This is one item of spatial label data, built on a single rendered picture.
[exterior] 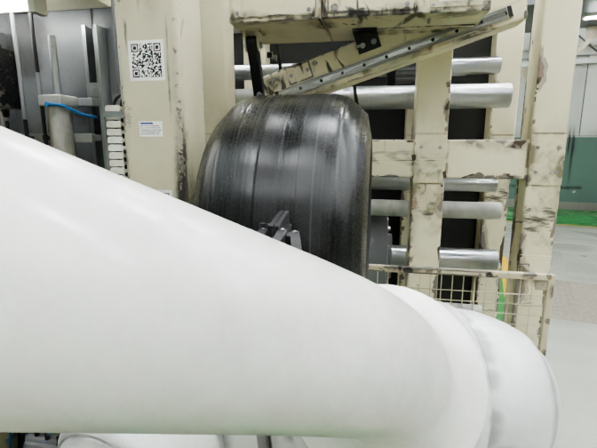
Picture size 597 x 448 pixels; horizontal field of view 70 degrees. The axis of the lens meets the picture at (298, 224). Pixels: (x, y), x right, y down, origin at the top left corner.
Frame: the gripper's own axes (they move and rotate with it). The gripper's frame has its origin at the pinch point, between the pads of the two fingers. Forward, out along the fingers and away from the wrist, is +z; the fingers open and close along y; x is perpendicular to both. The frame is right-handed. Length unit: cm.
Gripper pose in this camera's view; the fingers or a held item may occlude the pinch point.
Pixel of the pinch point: (279, 228)
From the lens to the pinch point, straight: 60.9
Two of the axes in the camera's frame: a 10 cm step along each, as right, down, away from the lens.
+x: 0.3, 9.4, 3.4
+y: -9.8, -0.4, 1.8
